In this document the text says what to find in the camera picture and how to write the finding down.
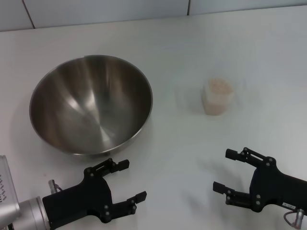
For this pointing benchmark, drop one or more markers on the clear plastic cup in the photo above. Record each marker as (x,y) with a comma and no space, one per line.
(217,100)

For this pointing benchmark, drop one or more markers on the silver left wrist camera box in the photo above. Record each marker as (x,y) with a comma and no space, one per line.
(7,184)

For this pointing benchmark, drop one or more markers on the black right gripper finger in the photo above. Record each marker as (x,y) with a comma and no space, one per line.
(249,157)
(236,195)

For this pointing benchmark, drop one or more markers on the white rice grains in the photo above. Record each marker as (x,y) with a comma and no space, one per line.
(219,87)

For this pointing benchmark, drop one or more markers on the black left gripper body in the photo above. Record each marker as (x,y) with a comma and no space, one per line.
(79,201)

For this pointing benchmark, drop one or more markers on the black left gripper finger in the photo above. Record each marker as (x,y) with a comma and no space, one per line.
(112,165)
(127,206)

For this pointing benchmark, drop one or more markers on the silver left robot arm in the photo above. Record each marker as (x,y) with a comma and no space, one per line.
(31,214)

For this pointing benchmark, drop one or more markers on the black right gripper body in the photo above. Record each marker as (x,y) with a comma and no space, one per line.
(275,187)

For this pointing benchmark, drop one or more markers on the stainless steel mixing bowl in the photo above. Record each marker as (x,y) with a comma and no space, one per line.
(91,105)

